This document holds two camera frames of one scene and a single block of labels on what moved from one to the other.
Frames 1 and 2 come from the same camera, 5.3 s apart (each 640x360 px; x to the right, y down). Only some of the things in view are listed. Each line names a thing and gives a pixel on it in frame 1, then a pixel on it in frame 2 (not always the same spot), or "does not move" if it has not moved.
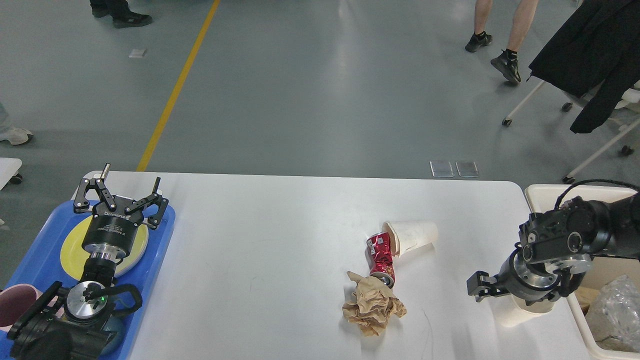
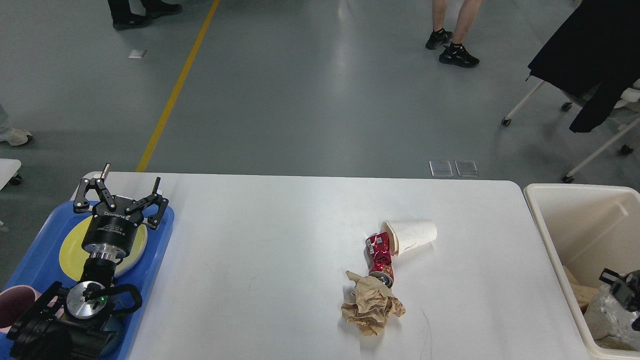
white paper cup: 407,235 does not move
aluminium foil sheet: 615,311 does not move
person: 506,62 -> 456,53
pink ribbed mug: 15,300 does not move
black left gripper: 111,232 does not move
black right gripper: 535,282 -> 627,290
